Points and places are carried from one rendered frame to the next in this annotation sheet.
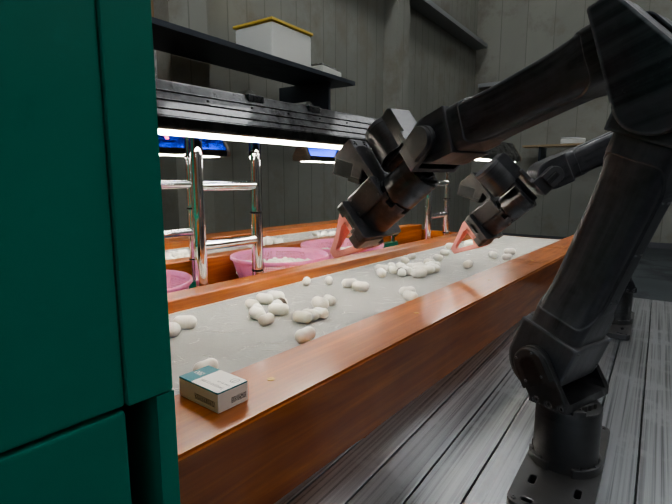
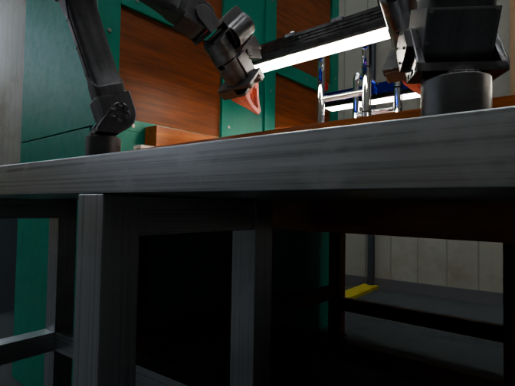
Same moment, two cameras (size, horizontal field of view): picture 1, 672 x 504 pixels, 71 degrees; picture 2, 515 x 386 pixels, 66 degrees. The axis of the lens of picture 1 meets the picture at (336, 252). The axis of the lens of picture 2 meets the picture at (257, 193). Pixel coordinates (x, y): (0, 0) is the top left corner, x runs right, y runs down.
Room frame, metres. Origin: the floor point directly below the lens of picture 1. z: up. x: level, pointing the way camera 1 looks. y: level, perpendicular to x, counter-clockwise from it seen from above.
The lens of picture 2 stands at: (0.77, -0.97, 0.62)
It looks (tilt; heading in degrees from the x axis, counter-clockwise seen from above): 2 degrees up; 92
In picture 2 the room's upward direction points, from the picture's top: 1 degrees clockwise
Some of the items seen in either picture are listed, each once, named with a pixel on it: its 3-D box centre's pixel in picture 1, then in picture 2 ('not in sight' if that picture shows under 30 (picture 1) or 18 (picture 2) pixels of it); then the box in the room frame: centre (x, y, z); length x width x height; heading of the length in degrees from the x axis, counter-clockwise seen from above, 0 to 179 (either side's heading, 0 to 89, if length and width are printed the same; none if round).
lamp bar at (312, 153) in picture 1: (350, 154); not in sight; (1.99, -0.06, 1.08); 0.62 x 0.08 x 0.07; 142
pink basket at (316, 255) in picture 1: (280, 271); not in sight; (1.26, 0.15, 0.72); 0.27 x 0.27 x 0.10
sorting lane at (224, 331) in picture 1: (419, 274); not in sight; (1.18, -0.22, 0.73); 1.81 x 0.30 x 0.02; 142
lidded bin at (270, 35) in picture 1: (274, 48); not in sight; (3.51, 0.44, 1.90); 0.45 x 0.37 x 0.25; 145
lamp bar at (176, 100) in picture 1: (280, 121); (313, 40); (0.88, 0.10, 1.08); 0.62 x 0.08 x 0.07; 142
